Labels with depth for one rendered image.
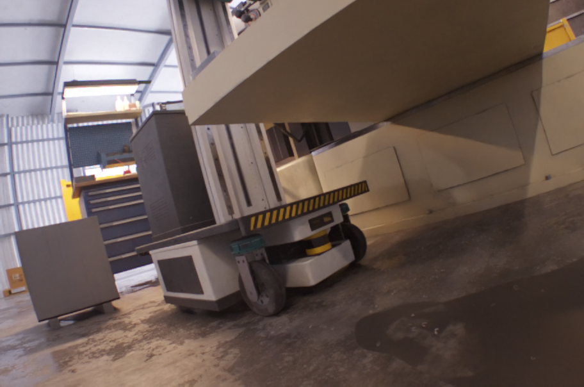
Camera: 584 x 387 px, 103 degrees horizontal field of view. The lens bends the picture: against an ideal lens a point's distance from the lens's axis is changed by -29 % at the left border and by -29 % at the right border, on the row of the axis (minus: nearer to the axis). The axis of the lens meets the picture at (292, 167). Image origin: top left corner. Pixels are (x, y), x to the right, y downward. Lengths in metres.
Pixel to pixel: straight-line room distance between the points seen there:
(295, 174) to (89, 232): 1.37
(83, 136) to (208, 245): 2.65
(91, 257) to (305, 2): 1.72
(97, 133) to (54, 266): 1.93
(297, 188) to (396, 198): 0.72
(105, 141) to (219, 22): 2.22
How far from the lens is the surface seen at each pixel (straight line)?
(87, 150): 3.48
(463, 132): 1.66
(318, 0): 0.61
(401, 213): 1.82
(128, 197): 2.91
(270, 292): 0.96
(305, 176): 2.13
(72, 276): 1.96
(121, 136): 3.60
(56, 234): 1.96
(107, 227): 2.83
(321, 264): 1.06
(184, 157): 1.36
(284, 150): 3.08
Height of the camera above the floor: 0.31
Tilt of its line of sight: 6 degrees up
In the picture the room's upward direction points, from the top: 17 degrees counter-clockwise
